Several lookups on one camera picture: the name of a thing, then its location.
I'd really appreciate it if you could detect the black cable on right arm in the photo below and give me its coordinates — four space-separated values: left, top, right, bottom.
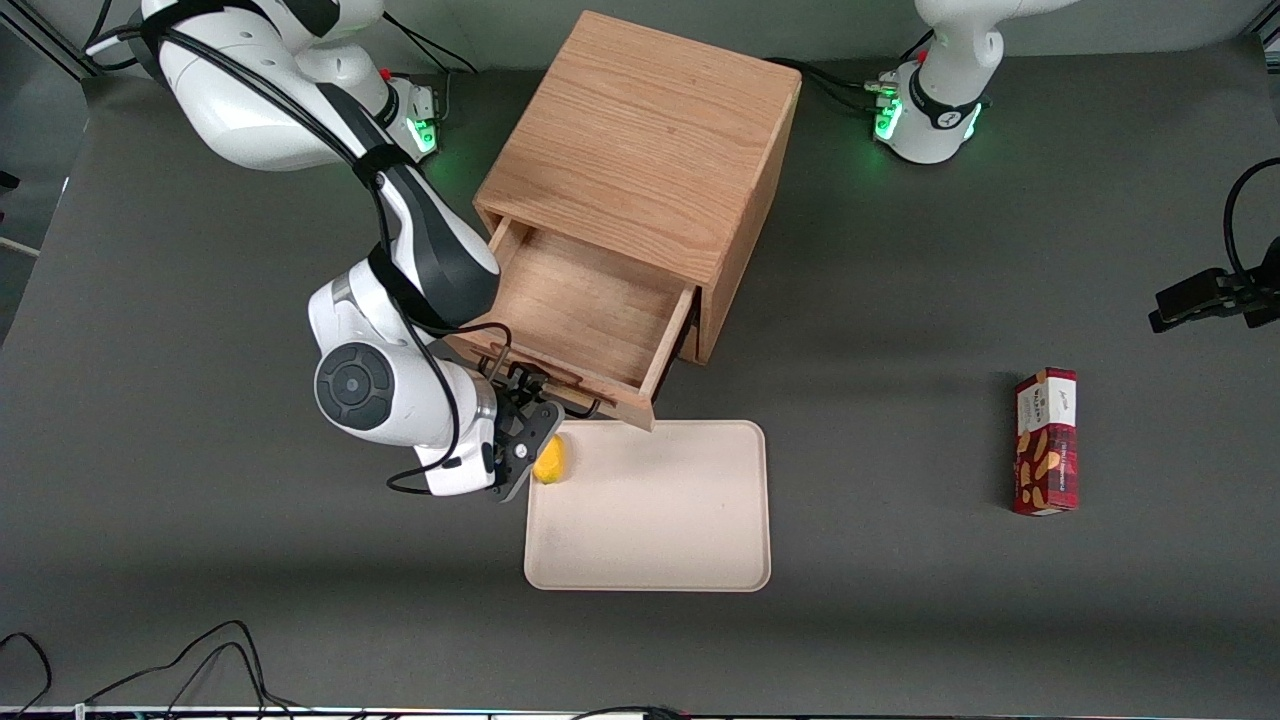
85 0 513 496

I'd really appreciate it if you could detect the black metal drawer handle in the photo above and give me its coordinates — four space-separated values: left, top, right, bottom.
490 345 606 419

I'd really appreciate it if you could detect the red snack box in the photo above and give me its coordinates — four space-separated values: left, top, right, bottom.
1010 367 1081 517

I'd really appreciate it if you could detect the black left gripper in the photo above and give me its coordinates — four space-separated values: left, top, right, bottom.
1148 235 1280 334

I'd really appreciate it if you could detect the wooden drawer cabinet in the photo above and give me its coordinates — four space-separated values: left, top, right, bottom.
473 10 804 366

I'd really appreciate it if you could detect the wooden drawer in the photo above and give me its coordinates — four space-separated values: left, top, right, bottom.
440 215 698 433

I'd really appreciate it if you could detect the yellow lemon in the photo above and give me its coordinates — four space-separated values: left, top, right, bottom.
532 435 569 485

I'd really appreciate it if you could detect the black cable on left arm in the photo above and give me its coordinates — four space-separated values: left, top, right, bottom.
1224 158 1280 283

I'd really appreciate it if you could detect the black cable at arm base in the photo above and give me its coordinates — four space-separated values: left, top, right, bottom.
800 68 881 113
383 12 481 76
765 57 883 101

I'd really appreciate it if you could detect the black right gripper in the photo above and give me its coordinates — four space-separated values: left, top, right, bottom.
485 366 561 481

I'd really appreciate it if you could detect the beige plastic tray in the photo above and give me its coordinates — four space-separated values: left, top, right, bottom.
523 419 773 593

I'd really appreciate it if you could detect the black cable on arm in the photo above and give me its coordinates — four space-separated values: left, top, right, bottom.
85 0 513 496
1224 158 1280 283

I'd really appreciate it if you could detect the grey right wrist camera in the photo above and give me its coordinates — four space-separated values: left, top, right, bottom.
488 403 564 503

